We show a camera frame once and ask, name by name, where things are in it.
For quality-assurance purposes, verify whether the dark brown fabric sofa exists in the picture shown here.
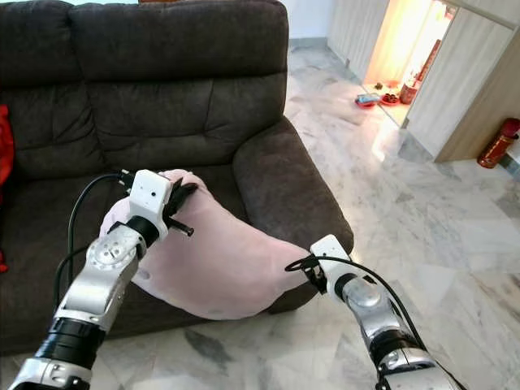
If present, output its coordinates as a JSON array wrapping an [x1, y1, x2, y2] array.
[[0, 0, 355, 357]]

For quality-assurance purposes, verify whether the red fire extinguisher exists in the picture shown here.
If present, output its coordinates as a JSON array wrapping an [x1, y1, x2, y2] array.
[[478, 118, 520, 170]]

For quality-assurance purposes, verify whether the red cushion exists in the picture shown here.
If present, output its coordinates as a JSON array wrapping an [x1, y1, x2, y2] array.
[[0, 104, 11, 274]]

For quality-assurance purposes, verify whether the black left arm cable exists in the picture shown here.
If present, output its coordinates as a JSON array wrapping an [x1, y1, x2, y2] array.
[[54, 171, 132, 311]]

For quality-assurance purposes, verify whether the ribbed beige cabinet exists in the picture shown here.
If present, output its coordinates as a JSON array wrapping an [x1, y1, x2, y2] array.
[[327, 0, 396, 82]]

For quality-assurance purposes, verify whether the tall red tablet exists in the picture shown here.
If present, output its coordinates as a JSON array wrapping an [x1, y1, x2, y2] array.
[[414, 37, 444, 82]]

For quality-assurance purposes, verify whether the red urn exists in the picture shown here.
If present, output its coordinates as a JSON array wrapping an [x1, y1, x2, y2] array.
[[398, 77, 423, 106]]

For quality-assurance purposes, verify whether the ribbed cabinet with wooden side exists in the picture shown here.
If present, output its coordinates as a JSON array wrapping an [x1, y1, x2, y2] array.
[[406, 6, 520, 163]]

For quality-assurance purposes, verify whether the pink plush pillow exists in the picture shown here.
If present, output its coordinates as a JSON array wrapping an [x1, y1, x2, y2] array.
[[102, 169, 310, 320]]

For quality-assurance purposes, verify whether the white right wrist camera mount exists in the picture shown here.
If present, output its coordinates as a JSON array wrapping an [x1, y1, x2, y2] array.
[[310, 234, 353, 282]]

